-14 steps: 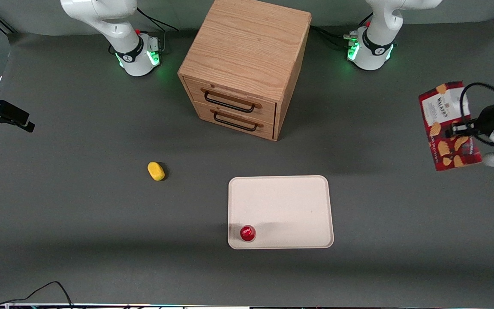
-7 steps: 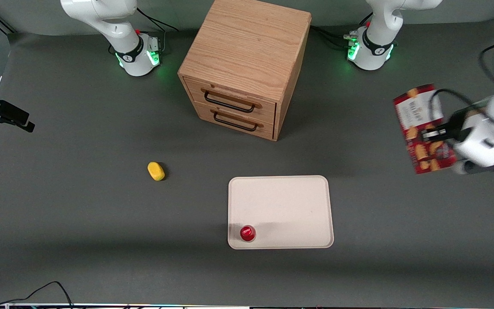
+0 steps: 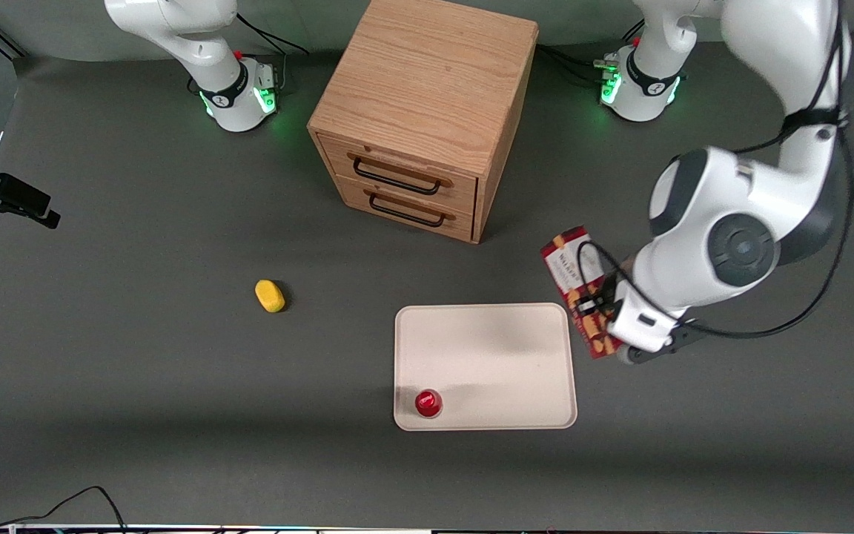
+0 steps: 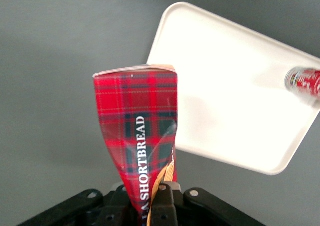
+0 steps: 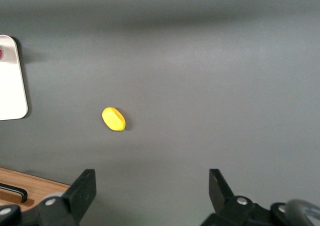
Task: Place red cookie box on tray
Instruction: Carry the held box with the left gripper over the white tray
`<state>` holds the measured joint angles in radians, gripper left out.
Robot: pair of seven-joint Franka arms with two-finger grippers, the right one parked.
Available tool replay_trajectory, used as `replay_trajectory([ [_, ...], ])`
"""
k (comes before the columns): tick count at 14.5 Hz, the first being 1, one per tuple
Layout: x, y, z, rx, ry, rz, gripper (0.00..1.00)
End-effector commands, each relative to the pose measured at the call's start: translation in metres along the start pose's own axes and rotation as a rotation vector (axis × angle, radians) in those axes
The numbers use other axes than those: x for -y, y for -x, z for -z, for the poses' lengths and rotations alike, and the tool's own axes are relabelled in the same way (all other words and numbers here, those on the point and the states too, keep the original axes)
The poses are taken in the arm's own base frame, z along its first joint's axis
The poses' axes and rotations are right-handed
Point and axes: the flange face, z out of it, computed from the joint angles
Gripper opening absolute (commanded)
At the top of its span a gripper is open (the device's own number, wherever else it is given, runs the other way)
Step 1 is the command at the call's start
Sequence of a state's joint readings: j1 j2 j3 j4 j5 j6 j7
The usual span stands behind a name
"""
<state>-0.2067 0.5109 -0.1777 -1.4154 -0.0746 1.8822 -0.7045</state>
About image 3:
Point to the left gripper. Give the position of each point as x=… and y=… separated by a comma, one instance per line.
x=608, y=294

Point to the red cookie box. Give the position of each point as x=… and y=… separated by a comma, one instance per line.
x=566, y=267

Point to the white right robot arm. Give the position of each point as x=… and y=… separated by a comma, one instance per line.
x=197, y=44

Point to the beige plastic tray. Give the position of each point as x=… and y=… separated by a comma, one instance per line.
x=494, y=356

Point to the small red cup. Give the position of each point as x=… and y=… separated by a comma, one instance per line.
x=428, y=403

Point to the wooden drawer front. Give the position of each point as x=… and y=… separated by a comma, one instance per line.
x=405, y=159
x=412, y=222

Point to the yellow sponge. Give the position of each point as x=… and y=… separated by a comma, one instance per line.
x=270, y=295

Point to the wooden drawer cabinet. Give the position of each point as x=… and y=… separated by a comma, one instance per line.
x=434, y=81

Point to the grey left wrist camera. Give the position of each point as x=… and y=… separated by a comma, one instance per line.
x=664, y=348

